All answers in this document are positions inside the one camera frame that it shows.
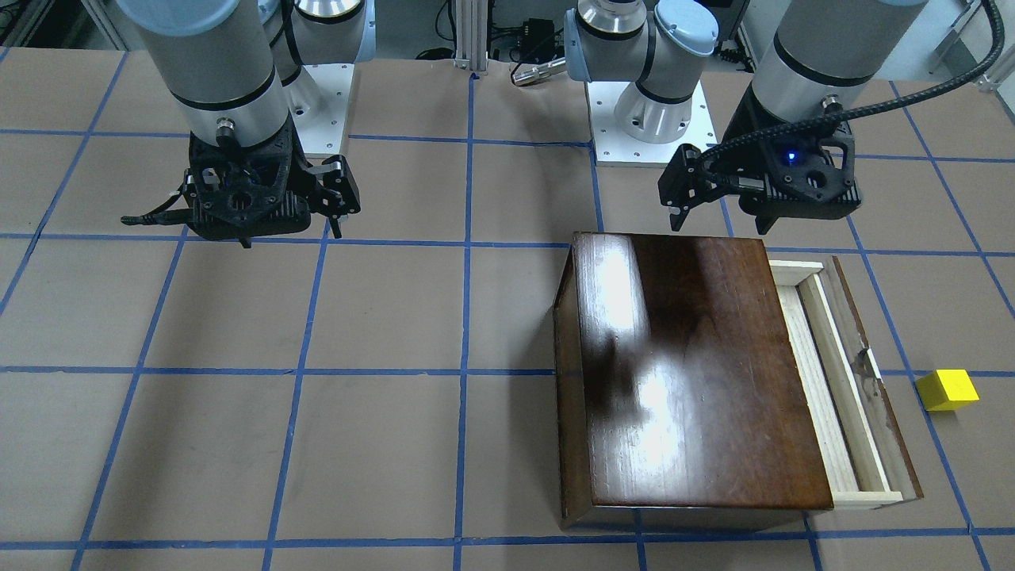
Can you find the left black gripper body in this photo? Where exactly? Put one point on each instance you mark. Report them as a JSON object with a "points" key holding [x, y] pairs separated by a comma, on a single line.
{"points": [[741, 119]]}

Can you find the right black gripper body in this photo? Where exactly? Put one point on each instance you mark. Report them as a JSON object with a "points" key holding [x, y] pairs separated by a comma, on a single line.
{"points": [[336, 187]]}

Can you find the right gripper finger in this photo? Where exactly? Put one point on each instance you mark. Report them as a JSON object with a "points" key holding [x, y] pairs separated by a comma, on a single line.
{"points": [[163, 214], [335, 193]]}

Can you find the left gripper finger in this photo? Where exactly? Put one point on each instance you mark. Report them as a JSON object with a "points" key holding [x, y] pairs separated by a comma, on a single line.
{"points": [[687, 182]]}

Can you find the yellow block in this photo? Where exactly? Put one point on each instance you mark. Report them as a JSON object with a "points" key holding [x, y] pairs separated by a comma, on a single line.
{"points": [[945, 390]]}

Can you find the light wooden drawer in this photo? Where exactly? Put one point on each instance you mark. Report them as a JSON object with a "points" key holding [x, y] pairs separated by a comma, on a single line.
{"points": [[864, 454]]}

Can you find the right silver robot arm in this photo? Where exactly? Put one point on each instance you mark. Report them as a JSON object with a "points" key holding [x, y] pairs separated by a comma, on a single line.
{"points": [[264, 86]]}

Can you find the dark wooden drawer cabinet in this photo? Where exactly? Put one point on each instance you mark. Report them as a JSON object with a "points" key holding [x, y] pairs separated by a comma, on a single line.
{"points": [[679, 399]]}

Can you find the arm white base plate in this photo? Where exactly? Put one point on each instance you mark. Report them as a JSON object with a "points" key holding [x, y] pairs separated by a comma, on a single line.
{"points": [[320, 101], [629, 130]]}

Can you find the aluminium frame post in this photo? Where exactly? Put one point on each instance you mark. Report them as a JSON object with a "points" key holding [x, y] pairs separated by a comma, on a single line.
{"points": [[471, 21]]}

